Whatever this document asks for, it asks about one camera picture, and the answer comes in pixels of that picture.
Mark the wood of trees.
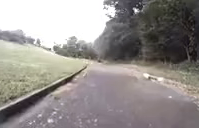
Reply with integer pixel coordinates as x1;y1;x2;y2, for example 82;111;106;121
0;0;199;66

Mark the dark grey asphalt road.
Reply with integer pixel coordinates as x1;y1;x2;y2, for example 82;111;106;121
0;62;199;128

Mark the concrete kerb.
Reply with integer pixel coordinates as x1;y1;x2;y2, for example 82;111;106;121
0;64;89;126

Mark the grass verge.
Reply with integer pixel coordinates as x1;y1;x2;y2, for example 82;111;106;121
120;60;199;108

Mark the grass slope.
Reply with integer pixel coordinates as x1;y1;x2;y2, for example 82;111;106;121
0;38;88;113

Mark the pale stone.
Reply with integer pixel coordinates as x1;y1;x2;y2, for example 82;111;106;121
142;72;165;83

